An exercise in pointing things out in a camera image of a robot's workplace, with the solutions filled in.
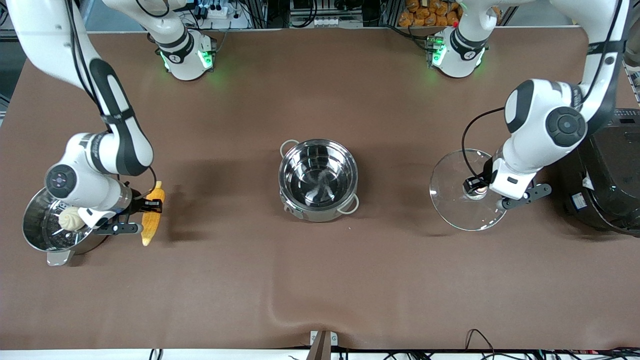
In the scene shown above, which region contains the yellow corn cob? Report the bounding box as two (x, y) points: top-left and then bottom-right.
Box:
(141, 180), (165, 247)

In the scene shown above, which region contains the metal table clamp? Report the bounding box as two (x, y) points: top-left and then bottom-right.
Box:
(306, 329), (339, 360)

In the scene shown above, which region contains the stainless steel cooking pot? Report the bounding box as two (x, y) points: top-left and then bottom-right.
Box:
(278, 139), (360, 223)

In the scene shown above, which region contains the black rice cooker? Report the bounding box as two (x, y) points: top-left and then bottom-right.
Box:
(559, 107), (640, 238)

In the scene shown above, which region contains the glass pot lid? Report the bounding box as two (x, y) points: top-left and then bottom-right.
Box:
(429, 148), (509, 232)

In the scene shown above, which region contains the stainless steel steamer pot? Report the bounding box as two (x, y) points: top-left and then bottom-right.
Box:
(21, 186), (112, 267)

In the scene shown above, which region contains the white steamed bun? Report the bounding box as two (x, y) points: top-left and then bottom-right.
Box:
(58, 206), (86, 232)

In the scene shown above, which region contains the white power strip with plugs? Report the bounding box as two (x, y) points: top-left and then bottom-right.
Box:
(192, 0), (252, 29)

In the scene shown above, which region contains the brown table mat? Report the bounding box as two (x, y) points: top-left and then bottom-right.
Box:
(0, 27), (640, 351)

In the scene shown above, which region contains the pile of orange breads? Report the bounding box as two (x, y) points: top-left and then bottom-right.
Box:
(398, 0), (463, 28)

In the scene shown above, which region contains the looped black floor cable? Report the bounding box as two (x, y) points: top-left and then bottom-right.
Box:
(464, 328), (497, 355)

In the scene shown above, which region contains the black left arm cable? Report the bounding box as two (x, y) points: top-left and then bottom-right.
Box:
(460, 0), (627, 184)

